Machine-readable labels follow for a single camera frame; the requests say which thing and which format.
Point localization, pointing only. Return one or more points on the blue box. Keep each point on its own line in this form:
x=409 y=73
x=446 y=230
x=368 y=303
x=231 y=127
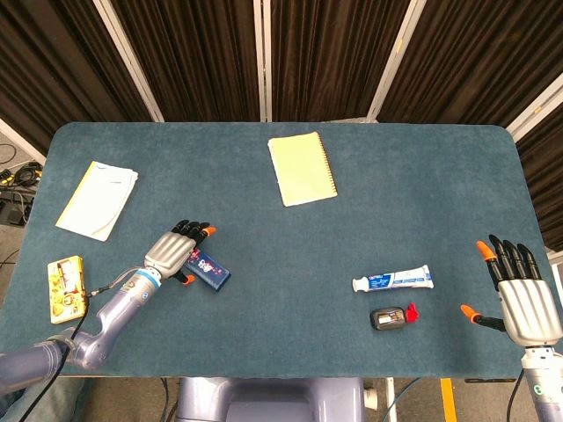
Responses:
x=211 y=272

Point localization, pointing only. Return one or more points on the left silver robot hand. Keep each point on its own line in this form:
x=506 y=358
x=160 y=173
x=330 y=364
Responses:
x=169 y=252

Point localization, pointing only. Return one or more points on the white blue toothpaste tube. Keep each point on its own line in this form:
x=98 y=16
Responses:
x=396 y=279

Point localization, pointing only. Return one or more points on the yellow snack box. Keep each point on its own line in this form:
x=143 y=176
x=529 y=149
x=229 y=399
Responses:
x=67 y=290

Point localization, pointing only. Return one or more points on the dark brown curtain panel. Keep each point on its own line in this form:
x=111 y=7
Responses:
x=334 y=57
x=475 y=57
x=44 y=66
x=198 y=57

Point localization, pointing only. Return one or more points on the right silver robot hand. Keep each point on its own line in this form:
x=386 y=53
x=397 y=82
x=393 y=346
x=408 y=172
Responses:
x=530 y=312

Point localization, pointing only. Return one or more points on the white partition frame post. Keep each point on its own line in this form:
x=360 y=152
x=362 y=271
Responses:
x=265 y=88
x=22 y=140
x=534 y=110
x=393 y=66
x=131 y=66

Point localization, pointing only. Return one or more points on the white plastic fitting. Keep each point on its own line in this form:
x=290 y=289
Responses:
x=371 y=397

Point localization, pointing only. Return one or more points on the black power adapter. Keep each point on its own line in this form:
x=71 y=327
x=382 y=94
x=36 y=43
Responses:
x=11 y=213

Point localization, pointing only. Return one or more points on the blue denim jeans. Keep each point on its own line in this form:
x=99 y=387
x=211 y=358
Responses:
x=61 y=402

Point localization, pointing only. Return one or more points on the white paper booklet stack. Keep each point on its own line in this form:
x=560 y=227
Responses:
x=99 y=200

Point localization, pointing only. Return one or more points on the right lavender robot arm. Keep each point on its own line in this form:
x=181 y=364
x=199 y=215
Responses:
x=543 y=387

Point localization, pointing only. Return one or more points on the lavender robot torso base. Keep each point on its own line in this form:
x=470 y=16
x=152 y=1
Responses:
x=264 y=395

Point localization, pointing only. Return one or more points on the black device with red clip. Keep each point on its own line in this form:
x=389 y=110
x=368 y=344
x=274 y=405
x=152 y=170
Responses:
x=387 y=318

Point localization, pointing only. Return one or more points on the left lavender robot arm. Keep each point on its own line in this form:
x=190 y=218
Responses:
x=114 y=316

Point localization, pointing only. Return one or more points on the white table leg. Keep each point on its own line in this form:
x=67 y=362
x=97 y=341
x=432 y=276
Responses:
x=390 y=400

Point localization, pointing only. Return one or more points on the yellow spiral notebook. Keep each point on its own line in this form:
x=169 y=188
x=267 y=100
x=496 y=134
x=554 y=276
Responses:
x=303 y=169

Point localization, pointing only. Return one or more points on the teal felt table mat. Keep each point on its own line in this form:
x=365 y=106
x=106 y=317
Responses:
x=308 y=237

